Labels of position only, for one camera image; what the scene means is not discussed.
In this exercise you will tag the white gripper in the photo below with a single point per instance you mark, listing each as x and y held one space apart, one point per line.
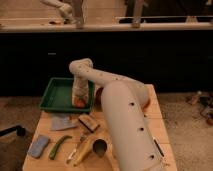
80 88

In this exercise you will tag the red apple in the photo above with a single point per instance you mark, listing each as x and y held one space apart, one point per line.
79 103

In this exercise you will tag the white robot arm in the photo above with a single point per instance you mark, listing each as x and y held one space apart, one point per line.
122 101

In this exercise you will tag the green plastic tray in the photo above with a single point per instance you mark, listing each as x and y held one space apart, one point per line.
57 97

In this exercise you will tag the dark brown bowl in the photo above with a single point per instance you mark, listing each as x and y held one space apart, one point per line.
98 96

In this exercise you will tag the brown brush block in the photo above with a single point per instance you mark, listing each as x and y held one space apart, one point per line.
88 122

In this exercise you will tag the grey folded cloth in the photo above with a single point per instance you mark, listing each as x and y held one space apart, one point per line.
61 122

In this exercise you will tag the metal cup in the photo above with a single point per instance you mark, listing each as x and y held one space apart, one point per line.
100 147

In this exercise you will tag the metal fork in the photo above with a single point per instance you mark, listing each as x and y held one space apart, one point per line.
71 155

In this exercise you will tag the blue sponge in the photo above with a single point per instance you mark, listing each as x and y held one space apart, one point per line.
37 147

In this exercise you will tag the green cucumber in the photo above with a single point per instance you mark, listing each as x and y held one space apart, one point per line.
55 148

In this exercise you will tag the orange bowl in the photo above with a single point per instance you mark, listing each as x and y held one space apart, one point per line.
147 102

